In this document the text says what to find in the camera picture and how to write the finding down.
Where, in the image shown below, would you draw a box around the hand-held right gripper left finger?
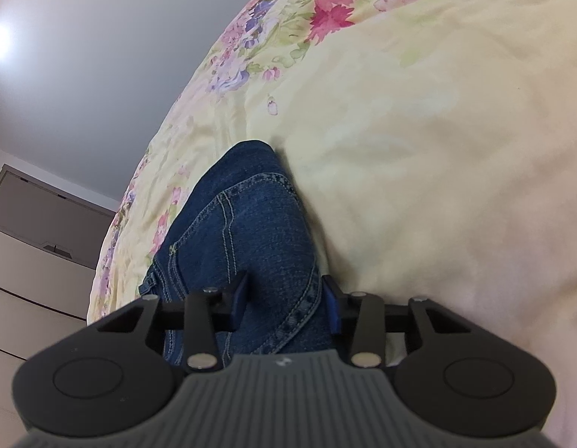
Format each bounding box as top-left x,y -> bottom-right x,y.
98,272 -> 250,370

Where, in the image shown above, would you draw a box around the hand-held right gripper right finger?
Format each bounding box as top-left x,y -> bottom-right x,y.
322,275 -> 479,367

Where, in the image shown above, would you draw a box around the blue denim pants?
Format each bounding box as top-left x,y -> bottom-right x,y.
139,139 -> 360,367

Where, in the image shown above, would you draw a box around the floral yellow blanket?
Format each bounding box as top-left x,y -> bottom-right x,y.
85,0 -> 577,430

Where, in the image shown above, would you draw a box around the beige wardrobe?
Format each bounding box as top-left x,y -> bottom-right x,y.
0,224 -> 101,436

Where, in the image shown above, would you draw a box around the grey-brown door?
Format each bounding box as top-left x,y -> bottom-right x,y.
0,164 -> 118,270

